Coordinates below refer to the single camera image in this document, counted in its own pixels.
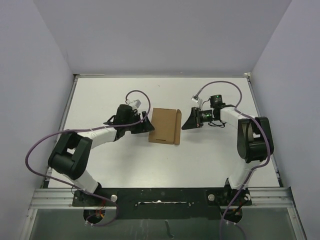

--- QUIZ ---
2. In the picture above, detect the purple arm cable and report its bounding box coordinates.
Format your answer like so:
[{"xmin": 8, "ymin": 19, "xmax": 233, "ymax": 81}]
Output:
[
  {"xmin": 196, "ymin": 81, "xmax": 272, "ymax": 240},
  {"xmin": 25, "ymin": 89, "xmax": 153, "ymax": 227}
]

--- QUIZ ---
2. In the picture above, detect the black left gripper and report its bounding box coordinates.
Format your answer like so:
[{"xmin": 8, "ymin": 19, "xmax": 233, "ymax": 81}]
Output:
[{"xmin": 124, "ymin": 111, "xmax": 154, "ymax": 134}]

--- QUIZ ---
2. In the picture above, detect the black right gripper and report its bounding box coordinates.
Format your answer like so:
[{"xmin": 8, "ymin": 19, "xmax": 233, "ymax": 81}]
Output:
[{"xmin": 181, "ymin": 107, "xmax": 216, "ymax": 131}]

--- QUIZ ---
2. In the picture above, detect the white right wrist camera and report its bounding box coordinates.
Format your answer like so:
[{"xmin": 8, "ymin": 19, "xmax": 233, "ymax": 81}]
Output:
[{"xmin": 191, "ymin": 95, "xmax": 203, "ymax": 108}]

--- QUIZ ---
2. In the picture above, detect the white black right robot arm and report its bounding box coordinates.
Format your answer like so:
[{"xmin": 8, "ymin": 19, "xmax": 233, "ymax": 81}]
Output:
[{"xmin": 181, "ymin": 94, "xmax": 274, "ymax": 205}]

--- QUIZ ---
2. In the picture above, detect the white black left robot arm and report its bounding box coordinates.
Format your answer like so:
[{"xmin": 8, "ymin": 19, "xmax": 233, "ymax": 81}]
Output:
[{"xmin": 48, "ymin": 100, "xmax": 155, "ymax": 206}]

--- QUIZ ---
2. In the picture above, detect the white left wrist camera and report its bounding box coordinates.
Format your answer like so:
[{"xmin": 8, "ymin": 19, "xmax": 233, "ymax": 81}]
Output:
[{"xmin": 125, "ymin": 99, "xmax": 141, "ymax": 110}]

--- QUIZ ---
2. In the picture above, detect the aluminium frame rail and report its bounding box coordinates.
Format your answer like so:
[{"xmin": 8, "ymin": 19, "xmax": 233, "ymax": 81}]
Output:
[{"xmin": 29, "ymin": 187, "xmax": 293, "ymax": 209}]

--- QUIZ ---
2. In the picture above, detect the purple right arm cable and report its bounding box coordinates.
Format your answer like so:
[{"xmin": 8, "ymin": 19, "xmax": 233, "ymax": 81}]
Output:
[{"xmin": 196, "ymin": 81, "xmax": 272, "ymax": 240}]

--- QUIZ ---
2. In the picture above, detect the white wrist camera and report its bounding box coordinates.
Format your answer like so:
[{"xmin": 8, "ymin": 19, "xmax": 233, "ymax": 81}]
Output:
[
  {"xmin": 125, "ymin": 99, "xmax": 141, "ymax": 110},
  {"xmin": 191, "ymin": 95, "xmax": 203, "ymax": 108}
]

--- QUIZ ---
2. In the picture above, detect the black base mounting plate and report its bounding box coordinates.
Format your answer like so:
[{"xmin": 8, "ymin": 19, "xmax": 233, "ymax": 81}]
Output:
[{"xmin": 72, "ymin": 185, "xmax": 252, "ymax": 223}]

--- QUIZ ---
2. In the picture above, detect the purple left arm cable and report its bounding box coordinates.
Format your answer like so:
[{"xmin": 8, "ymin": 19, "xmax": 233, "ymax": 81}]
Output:
[{"xmin": 25, "ymin": 89, "xmax": 153, "ymax": 227}]

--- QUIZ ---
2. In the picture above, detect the brown cardboard box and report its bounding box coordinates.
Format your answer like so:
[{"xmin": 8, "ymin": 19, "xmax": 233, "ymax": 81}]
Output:
[{"xmin": 148, "ymin": 108, "xmax": 182, "ymax": 145}]

